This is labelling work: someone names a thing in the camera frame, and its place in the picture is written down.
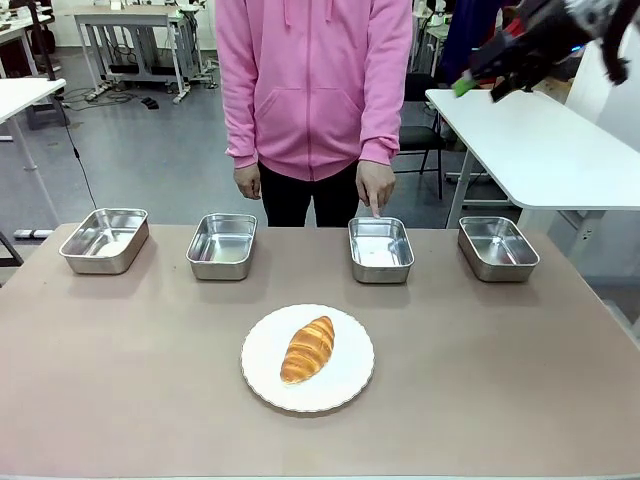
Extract tan top background desk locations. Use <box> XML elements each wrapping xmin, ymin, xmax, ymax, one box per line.
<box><xmin>73</xmin><ymin>3</ymin><xmax>204</xmax><ymax>105</ymax></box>

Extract black stand pole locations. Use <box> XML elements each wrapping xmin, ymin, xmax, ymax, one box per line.
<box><xmin>27</xmin><ymin>0</ymin><xmax>59</xmax><ymax>82</ymax></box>

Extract white scalloped plate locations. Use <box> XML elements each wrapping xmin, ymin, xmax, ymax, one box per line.
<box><xmin>240</xmin><ymin>303</ymin><xmax>376</xmax><ymax>414</ymax></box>

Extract black floor cable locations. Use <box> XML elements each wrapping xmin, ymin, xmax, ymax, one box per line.
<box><xmin>49</xmin><ymin>92</ymin><xmax>100</xmax><ymax>211</ymax></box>

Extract black office chair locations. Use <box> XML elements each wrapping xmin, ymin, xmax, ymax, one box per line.
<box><xmin>397</xmin><ymin>72</ymin><xmax>447</xmax><ymax>200</ymax></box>

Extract large white side table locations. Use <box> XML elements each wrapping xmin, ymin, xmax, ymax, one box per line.
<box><xmin>424</xmin><ymin>87</ymin><xmax>640</xmax><ymax>261</ymax></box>

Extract person torso pink hoodie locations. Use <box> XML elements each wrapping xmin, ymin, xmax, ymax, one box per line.
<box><xmin>214</xmin><ymin>0</ymin><xmax>414</xmax><ymax>182</ymax></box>

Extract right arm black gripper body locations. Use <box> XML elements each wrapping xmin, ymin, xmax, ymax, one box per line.
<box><xmin>502</xmin><ymin>0</ymin><xmax>609</xmax><ymax>95</ymax></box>

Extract golden croissant bread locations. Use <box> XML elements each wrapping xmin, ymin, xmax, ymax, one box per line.
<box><xmin>279</xmin><ymin>315</ymin><xmax>335</xmax><ymax>385</ymax></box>

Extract steel rectangular container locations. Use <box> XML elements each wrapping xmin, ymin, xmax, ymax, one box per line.
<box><xmin>457</xmin><ymin>215</ymin><xmax>541</xmax><ymax>284</ymax></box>
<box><xmin>185</xmin><ymin>212</ymin><xmax>259</xmax><ymax>282</ymax></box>
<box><xmin>348</xmin><ymin>216</ymin><xmax>416</xmax><ymax>285</ymax></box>
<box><xmin>58</xmin><ymin>207</ymin><xmax>150</xmax><ymax>276</ymax></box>

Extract person's right hand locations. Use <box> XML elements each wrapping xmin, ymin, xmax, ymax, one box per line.
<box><xmin>233</xmin><ymin>162</ymin><xmax>263</xmax><ymax>201</ymax></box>

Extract black trousers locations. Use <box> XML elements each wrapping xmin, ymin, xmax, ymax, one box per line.
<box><xmin>258</xmin><ymin>160</ymin><xmax>362</xmax><ymax>229</ymax></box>

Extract person's left hand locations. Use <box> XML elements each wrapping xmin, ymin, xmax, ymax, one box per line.
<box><xmin>355</xmin><ymin>159</ymin><xmax>397</xmax><ymax>220</ymax></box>

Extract person's right forearm pink sleeve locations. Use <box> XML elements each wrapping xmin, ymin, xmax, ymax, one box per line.
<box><xmin>215</xmin><ymin>64</ymin><xmax>261</xmax><ymax>171</ymax></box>

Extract small white side table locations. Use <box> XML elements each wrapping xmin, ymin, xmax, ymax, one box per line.
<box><xmin>0</xmin><ymin>77</ymin><xmax>68</xmax><ymax>226</ymax></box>

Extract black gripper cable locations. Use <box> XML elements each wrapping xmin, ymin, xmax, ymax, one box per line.
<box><xmin>598</xmin><ymin>0</ymin><xmax>640</xmax><ymax>86</ymax></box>

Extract person's left forearm pink sleeve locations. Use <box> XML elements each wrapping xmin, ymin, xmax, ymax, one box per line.
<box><xmin>357</xmin><ymin>64</ymin><xmax>414</xmax><ymax>167</ymax></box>

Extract blue hanging cloth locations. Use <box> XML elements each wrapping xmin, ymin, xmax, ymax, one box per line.
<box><xmin>439</xmin><ymin>0</ymin><xmax>521</xmax><ymax>87</ymax></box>

